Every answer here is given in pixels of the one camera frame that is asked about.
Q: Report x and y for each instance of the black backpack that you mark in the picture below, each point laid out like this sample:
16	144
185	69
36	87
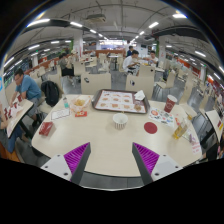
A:
50	92

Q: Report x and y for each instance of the white napkin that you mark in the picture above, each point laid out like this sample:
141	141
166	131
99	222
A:
139	95

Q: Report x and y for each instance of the ceiling light strips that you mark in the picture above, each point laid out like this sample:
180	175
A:
38	22

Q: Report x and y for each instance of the red paper cup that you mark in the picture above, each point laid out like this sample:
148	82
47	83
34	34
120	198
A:
170	104

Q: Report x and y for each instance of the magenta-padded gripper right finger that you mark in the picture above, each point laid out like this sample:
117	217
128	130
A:
148	160

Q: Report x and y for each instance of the brown tray with paper liner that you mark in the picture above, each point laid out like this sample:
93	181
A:
116	100

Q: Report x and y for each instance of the small red sauce packet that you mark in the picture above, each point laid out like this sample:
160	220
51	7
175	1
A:
81	114

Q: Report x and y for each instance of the flat round red coaster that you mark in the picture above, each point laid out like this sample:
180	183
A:
150	127

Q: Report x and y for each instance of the beige wooden chair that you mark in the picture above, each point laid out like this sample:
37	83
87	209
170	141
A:
95	84
140	85

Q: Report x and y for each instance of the clear bag of fried food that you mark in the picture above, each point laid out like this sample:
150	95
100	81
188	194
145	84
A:
79	102

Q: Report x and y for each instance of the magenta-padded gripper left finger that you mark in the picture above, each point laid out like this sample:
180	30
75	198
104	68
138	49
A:
75	160

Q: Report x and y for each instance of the small green bottle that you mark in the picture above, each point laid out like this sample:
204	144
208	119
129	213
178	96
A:
65	102

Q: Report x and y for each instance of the white paper cup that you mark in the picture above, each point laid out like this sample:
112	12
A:
120	121

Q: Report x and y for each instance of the white paper card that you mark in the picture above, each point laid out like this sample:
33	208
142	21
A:
60	114

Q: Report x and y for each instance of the dark red wallet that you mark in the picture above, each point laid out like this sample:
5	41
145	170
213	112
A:
46	128

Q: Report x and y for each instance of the ceiling air conditioning unit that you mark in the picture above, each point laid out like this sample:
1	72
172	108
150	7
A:
95	17

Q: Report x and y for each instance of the red lettered table sticker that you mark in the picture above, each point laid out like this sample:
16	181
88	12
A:
196	147

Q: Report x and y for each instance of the clear yellow-capped drink bottle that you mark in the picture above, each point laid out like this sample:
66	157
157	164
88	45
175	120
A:
180	129

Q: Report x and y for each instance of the beige neighbouring table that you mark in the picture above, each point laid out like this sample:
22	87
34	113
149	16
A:
20	115
213	121

